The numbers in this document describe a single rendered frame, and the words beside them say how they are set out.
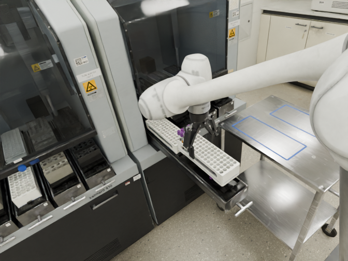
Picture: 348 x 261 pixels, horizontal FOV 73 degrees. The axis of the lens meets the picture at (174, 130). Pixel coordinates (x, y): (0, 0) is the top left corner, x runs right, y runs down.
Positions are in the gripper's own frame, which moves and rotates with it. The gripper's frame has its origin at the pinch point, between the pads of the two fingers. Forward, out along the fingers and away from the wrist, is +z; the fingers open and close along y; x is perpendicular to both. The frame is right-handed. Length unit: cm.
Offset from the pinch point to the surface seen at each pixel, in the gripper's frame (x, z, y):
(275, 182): -6, 64, 58
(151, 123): 38.4, 5.2, -3.4
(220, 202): -19.1, 13.0, -6.7
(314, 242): -41, 92, 57
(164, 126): 31.1, 5.1, 0.4
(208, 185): -10.9, 10.8, -5.7
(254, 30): 149, 28, 219
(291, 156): -23.8, 9.6, 32.5
